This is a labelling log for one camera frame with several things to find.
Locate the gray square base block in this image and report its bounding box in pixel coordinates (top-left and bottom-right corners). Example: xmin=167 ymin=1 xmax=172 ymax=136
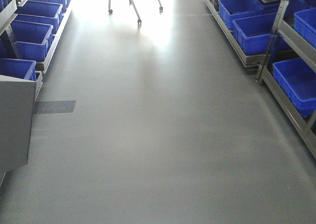
xmin=0 ymin=76 xmax=36 ymax=174

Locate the right steel shelf rack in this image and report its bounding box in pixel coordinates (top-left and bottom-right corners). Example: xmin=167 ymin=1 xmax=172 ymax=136
xmin=203 ymin=0 xmax=316 ymax=154

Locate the steel shelf rack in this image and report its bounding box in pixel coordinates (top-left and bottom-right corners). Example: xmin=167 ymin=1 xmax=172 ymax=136
xmin=0 ymin=0 xmax=72 ymax=93
xmin=203 ymin=0 xmax=316 ymax=154

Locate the left steel shelf rack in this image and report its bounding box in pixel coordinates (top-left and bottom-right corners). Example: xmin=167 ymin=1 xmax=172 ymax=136
xmin=0 ymin=0 xmax=72 ymax=93

